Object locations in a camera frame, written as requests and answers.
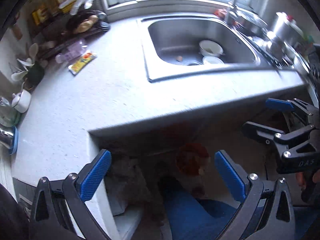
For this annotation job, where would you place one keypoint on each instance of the orange red sponge cloth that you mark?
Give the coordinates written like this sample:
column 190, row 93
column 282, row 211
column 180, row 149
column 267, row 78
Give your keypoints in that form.
column 221, row 13

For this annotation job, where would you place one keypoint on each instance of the ginger root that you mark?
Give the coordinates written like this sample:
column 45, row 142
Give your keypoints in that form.
column 86, row 24

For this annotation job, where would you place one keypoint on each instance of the black wire rack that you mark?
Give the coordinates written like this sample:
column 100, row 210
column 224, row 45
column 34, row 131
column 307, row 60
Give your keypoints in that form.
column 56, row 33

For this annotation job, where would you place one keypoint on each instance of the glass bottle green base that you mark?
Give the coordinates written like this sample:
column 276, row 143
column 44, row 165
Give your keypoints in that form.
column 9, row 116

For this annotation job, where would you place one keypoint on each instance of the chrome faucet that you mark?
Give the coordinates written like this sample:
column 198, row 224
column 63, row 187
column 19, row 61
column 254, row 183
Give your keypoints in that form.
column 231, row 15

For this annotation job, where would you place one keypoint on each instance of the stainless steel sink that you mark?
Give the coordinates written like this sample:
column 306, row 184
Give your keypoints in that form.
column 171, row 47

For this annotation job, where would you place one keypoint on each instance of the yellow yeast packet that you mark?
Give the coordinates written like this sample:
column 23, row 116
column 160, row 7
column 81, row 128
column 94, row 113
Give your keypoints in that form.
column 81, row 63

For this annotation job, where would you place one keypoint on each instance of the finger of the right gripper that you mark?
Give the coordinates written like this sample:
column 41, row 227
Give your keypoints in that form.
column 279, row 105
column 260, row 133

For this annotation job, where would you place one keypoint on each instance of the black round disc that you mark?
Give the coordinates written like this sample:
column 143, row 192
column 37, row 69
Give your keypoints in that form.
column 103, row 26

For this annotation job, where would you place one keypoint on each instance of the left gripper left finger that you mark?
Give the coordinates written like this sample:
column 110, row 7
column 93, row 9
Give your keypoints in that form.
column 59, row 210

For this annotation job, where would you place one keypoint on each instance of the white sugar pot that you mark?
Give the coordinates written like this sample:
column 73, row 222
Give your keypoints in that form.
column 21, row 101

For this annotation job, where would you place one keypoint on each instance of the white bowl upside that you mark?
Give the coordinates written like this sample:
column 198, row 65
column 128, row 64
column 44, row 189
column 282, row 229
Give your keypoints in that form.
column 211, row 60

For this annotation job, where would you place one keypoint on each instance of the white bowl with spoon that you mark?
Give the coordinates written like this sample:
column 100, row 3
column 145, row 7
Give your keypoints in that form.
column 210, row 48

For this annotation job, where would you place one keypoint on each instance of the dark green utensil cup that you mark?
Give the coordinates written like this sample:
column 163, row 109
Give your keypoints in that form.
column 35, row 74

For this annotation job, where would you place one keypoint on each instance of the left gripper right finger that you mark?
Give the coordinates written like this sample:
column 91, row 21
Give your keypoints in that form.
column 265, row 210

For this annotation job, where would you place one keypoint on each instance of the clear purple-label plastic bottle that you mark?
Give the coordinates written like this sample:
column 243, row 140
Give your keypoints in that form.
column 73, row 51

